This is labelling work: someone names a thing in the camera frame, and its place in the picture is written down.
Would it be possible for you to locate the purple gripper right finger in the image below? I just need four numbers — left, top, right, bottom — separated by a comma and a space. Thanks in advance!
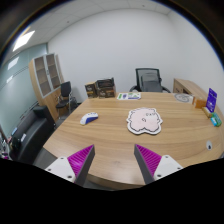
134, 144, 182, 184

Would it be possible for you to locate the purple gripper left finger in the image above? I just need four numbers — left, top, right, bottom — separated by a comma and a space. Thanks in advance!
46, 145, 95, 186

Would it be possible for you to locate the white and blue computer mouse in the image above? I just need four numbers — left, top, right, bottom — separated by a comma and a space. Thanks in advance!
80, 112, 98, 125

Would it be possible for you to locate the black leather sofa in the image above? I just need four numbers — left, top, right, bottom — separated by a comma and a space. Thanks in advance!
10, 106, 55, 164

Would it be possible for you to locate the small white round disc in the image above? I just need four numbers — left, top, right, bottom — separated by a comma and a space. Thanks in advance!
206, 140, 213, 151

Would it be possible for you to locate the black visitor chair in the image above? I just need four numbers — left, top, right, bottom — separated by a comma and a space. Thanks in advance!
56, 81, 78, 111

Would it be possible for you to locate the round patterned coaster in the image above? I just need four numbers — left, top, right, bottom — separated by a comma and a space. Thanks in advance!
174, 93, 193, 103

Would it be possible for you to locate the green and white leaflet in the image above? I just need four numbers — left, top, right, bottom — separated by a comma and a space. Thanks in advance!
117, 92, 141, 100

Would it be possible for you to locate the green tissue pack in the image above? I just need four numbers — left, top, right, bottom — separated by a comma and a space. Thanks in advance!
211, 112, 222, 127

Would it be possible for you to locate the dark cardboard box left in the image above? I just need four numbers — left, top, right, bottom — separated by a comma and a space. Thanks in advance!
85, 82, 97, 98

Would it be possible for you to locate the dark cardboard box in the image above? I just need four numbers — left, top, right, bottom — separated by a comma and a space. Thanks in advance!
85, 82, 97, 98
96, 78, 116, 98

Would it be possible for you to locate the low wooden sideboard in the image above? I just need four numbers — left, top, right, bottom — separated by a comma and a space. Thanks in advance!
173, 78, 207, 100

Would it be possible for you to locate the dark cardboard box right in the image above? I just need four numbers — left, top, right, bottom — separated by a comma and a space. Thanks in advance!
96, 78, 116, 98

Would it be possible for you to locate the black mesh office chair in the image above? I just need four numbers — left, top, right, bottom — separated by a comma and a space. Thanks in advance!
130, 68, 170, 93

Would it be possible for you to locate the purple standing sign card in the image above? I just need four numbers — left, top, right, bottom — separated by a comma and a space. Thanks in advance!
206, 89, 217, 113

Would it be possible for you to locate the wooden glass-door cabinet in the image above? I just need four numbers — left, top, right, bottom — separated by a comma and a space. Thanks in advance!
29, 54, 63, 121

